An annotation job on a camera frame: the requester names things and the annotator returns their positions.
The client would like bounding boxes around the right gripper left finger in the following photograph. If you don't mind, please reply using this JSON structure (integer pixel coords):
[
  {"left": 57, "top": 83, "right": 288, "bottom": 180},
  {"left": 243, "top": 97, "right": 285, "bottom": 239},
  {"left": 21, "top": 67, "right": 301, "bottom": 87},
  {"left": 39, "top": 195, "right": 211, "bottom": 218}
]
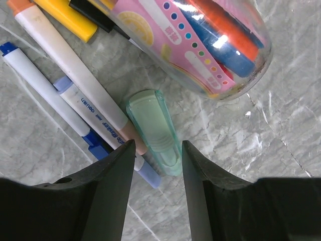
[{"left": 1, "top": 141, "right": 135, "bottom": 240}]

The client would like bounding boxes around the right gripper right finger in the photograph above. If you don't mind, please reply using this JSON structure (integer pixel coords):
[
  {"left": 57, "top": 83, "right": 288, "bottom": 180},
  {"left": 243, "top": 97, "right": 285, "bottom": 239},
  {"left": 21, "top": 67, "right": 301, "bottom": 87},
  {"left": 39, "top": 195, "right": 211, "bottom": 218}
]
[{"left": 182, "top": 141, "right": 320, "bottom": 240}]

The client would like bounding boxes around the blue white marker pen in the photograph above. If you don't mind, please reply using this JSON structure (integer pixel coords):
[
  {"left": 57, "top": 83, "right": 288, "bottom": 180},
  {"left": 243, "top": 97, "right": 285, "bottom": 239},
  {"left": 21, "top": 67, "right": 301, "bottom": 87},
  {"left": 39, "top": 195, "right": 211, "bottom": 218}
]
[{"left": 1, "top": 42, "right": 113, "bottom": 160}]

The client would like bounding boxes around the lilac white marker pen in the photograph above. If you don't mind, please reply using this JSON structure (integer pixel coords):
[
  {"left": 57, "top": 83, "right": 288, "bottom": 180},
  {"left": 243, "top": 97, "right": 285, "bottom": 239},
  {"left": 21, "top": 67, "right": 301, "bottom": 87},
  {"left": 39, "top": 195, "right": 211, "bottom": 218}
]
[{"left": 53, "top": 76, "right": 161, "bottom": 188}]

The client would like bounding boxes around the clear pink crayon tube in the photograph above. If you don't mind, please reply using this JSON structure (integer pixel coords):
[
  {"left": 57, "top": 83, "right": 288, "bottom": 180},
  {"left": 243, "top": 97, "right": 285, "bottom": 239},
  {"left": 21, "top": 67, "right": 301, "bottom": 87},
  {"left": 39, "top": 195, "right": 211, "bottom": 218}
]
[{"left": 99, "top": 1, "right": 272, "bottom": 101}]

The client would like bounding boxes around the yellow white marker pen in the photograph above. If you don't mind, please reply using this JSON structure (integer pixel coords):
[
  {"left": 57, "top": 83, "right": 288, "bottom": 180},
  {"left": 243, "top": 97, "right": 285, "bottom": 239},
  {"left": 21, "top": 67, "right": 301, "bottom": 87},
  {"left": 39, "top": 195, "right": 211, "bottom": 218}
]
[{"left": 34, "top": 0, "right": 98, "bottom": 43}]

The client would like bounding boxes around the black white pen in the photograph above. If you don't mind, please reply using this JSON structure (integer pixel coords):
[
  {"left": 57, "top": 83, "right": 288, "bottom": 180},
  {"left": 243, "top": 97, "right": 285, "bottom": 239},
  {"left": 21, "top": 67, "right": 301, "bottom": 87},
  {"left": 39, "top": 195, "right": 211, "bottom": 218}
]
[{"left": 69, "top": 0, "right": 142, "bottom": 50}]

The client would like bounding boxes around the orange white marker pen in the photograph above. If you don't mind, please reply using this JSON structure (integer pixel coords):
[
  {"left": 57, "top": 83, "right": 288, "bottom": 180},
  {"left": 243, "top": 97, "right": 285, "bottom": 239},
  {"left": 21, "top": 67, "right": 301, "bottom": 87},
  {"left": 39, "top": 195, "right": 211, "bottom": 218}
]
[{"left": 7, "top": 1, "right": 147, "bottom": 155}]

